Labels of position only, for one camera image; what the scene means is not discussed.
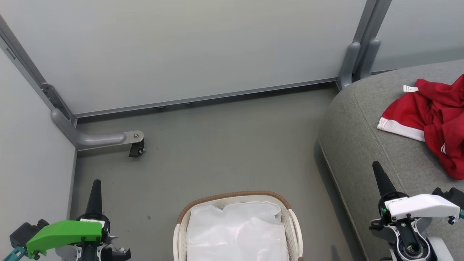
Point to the white basket liner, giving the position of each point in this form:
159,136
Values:
235,235

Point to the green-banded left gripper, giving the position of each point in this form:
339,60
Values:
65,232

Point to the teal left camera connector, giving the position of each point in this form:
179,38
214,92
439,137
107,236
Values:
14,253

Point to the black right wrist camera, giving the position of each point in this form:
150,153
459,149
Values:
451,195

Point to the black caster wheel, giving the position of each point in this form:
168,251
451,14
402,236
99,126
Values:
137,148

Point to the grey partition bottom rail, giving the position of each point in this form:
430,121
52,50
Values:
203,98

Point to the red garment with white trim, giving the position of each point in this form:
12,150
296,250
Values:
438,116

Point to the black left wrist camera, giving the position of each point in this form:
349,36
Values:
23,232

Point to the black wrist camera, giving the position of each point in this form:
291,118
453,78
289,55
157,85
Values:
451,195
23,232

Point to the white basket with brown rim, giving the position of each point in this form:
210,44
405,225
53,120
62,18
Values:
295,232

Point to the grey partition support foot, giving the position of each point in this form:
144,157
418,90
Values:
370,58
348,65
98,139

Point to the grey double partition post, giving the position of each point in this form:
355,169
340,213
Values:
373,21

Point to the grey fabric sofa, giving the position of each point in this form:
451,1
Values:
362,145

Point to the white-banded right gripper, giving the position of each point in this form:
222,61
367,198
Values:
424,206

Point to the grey slanted partition post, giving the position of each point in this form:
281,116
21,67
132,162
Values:
21,54

